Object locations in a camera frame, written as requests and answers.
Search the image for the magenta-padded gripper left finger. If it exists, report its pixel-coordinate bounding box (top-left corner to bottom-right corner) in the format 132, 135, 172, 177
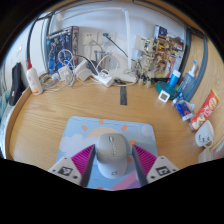
48, 143, 97, 188

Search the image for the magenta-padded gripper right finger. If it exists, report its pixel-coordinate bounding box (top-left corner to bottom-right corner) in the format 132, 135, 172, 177
131, 143, 179, 188

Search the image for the grey white computer mouse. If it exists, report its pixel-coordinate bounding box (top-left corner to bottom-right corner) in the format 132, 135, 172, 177
95, 132, 132, 180

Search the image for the pastel sun print mouse pad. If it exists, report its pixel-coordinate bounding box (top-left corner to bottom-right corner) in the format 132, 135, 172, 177
54, 115, 159, 192

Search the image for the clear plastic container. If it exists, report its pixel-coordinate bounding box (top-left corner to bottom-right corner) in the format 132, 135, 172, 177
198, 146, 214, 164

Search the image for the white printed mug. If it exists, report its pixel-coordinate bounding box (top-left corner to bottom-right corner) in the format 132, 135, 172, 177
194, 119, 215, 149

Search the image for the blue tissue packet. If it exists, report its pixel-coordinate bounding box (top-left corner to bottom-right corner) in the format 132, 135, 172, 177
173, 98, 195, 122

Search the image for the small white square clock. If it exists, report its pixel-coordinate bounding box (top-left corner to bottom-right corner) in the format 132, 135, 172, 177
157, 89, 171, 103

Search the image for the red chips can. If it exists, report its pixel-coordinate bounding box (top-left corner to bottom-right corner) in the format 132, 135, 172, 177
188, 88, 220, 132

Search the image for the black ruler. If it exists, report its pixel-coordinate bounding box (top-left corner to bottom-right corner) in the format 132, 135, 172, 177
119, 85, 129, 106

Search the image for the teal round tin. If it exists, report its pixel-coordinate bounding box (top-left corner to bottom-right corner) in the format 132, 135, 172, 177
155, 80, 178, 100

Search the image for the white tube with blue cap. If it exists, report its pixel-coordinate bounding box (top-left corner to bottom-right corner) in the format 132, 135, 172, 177
168, 68, 182, 89

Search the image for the white bottle with red cap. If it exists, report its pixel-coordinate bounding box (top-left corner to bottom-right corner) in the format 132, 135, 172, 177
25, 58, 44, 96

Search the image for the white charger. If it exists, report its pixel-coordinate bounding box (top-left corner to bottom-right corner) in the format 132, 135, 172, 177
96, 69, 115, 88

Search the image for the black pouch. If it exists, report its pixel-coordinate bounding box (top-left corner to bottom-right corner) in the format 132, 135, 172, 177
8, 62, 27, 107

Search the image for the white power adapter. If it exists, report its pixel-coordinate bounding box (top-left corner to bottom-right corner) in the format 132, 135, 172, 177
74, 59, 93, 82

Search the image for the beige robot model figure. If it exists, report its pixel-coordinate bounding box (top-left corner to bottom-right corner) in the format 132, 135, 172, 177
137, 37, 161, 88

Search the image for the colourful model kit box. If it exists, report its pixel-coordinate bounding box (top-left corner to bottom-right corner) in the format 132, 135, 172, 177
153, 24, 186, 79

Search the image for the blue robot print box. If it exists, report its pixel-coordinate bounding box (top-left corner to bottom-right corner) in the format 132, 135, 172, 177
45, 25, 80, 75

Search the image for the white desk lamp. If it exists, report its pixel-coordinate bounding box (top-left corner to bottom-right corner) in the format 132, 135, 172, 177
61, 7, 139, 84

